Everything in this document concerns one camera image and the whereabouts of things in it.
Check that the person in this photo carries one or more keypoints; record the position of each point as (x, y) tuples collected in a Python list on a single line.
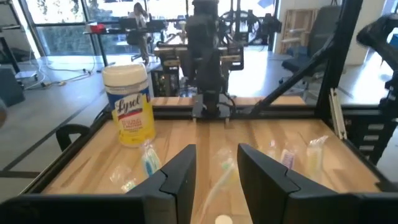
[(140, 28)]

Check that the black aluminium table frame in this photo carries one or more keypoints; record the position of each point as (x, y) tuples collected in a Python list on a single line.
[(280, 109)]

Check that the silver angle brace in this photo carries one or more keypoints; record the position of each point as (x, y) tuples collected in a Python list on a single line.
[(338, 113)]

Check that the yellow Lysol wipes canister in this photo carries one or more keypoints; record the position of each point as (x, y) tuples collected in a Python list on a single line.
[(130, 105)]

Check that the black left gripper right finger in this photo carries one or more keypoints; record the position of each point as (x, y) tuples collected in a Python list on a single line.
[(311, 208)]

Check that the orange toothbrush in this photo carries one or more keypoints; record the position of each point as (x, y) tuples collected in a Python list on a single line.
[(315, 155)]

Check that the red box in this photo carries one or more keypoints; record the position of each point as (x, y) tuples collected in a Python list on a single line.
[(97, 28)]

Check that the blue toothbrush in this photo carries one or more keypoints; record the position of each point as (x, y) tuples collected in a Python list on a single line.
[(150, 160)]

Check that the gray box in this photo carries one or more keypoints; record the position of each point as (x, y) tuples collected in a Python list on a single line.
[(9, 87)]

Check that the wooden rack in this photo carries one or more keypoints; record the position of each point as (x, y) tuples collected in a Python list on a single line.
[(295, 28)]

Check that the green toothbrush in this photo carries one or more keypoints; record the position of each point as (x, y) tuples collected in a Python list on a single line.
[(225, 174)]

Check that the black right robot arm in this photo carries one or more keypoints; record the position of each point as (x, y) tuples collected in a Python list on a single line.
[(206, 62)]

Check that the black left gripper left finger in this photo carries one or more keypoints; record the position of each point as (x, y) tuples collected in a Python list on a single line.
[(93, 208)]

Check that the gray office chair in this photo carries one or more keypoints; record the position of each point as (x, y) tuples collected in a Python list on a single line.
[(320, 28)]

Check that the purple toothbrush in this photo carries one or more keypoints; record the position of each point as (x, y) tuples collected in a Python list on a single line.
[(288, 158)]

